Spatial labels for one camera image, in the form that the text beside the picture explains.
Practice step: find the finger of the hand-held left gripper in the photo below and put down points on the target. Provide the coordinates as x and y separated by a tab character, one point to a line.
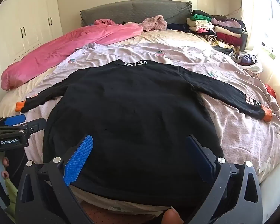
36	124
14	119

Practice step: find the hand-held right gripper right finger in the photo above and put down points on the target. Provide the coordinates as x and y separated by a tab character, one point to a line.
200	159

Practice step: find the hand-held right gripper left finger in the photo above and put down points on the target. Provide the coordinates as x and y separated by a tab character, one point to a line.
80	158

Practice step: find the black sweater with orange cuffs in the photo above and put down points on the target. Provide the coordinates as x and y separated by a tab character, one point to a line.
130	121

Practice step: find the plastic bag of clothes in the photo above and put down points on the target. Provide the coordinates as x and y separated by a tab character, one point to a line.
247	59

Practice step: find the pile of folded clothes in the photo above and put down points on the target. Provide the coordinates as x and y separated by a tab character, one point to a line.
219	30

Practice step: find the person's left hand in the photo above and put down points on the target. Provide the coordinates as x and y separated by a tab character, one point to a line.
5	162

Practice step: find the person's right hand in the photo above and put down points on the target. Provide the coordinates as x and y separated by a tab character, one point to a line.
171	218

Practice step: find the lilac strawberry print blanket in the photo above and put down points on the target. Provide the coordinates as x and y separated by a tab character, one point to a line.
235	126

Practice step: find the yellow-green garment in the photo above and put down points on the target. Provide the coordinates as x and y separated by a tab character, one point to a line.
11	196

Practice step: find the pink quilt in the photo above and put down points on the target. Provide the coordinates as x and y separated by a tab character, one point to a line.
60	49

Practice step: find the white wardrobe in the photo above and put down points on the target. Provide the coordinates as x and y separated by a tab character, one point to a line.
21	23

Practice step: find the red bag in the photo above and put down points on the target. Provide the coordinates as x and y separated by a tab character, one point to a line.
270	91

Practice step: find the cream bed sheet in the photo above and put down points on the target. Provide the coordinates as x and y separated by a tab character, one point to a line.
170	37

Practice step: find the dark navy garment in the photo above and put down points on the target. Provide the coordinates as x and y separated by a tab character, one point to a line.
178	27

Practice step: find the pink fluffy garment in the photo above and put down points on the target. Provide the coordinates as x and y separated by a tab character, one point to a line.
155	23

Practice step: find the grey padded headboard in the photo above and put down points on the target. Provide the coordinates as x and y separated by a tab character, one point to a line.
130	11

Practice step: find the window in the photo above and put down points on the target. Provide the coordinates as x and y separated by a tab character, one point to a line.
270	16

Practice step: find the white bed frame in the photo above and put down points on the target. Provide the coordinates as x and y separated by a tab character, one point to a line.
276	191

